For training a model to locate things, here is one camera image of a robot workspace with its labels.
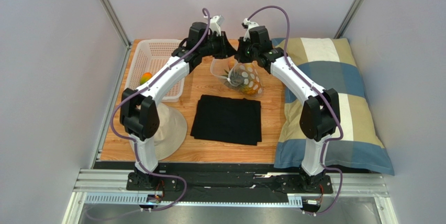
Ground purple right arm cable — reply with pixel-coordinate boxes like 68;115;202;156
246;5;344;217

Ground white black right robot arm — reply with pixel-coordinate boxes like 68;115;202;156
235;22;340;192

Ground clear zip top bag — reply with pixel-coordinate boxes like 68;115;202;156
210;57;264;97

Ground white plastic basket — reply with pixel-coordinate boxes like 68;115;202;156
125;39;181;89

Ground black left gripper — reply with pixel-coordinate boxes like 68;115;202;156
199;31;237;60

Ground fake pineapple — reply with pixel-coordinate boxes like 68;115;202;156
224;63;264;96

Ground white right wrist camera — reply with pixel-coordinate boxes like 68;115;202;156
242;18;259;41

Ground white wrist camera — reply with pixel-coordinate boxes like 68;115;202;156
209;15;225;36
242;18;259;41

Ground blue beige checked pillow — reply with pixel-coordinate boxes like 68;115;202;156
273;38;395;175

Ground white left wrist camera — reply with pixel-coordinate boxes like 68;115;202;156
209;15;225;36

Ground fake mango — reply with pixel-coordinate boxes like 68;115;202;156
139;72;153;85

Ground aluminium frame rail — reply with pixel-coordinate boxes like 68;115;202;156
73;169;398;223

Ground beige bucket hat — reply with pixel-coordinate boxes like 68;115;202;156
153;103;188;160

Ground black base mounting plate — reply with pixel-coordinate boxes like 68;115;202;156
126;163;333;203

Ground folded black cloth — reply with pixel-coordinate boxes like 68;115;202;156
191;95;262;145

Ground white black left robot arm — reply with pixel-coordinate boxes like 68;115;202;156
119;22;236;189

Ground fake peach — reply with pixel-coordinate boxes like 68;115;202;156
228;59;237;69

